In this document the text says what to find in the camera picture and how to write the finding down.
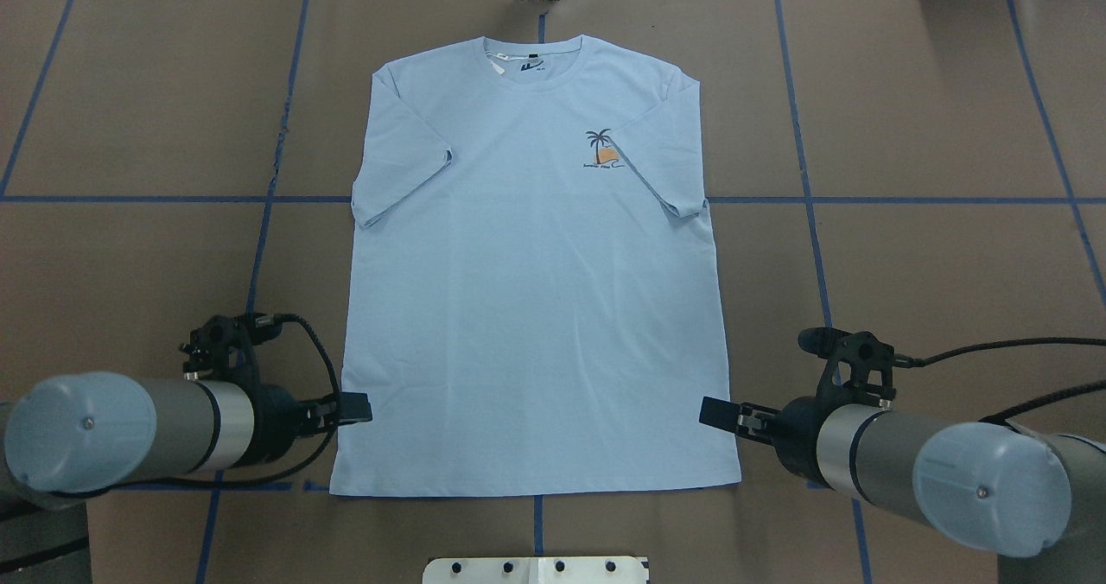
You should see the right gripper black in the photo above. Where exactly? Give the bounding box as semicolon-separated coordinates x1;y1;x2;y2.
698;397;830;484

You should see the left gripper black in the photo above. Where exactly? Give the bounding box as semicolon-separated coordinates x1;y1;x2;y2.
251;384;374;465

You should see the light blue t-shirt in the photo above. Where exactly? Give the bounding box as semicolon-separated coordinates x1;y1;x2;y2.
328;35;742;498

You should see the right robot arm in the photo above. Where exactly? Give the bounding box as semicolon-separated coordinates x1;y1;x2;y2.
699;397;1105;583

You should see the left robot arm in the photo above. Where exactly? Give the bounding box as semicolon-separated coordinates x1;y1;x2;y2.
3;371;372;583

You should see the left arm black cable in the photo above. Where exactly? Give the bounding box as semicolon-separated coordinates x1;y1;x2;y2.
112;313;345;490

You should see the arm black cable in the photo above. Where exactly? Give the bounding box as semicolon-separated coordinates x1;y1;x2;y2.
895;335;1106;424
112;313;345;490

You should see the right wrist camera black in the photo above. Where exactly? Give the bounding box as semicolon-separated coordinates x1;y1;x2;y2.
799;326;897;409

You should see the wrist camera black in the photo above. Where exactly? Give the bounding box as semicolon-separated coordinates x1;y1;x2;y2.
179;313;282;390
799;326;897;409

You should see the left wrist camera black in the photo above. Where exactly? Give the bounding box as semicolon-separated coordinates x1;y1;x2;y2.
179;313;282;390

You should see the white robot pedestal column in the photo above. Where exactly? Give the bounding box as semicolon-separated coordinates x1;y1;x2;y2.
422;555;653;583

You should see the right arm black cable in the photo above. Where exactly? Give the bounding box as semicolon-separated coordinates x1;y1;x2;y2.
895;335;1106;424

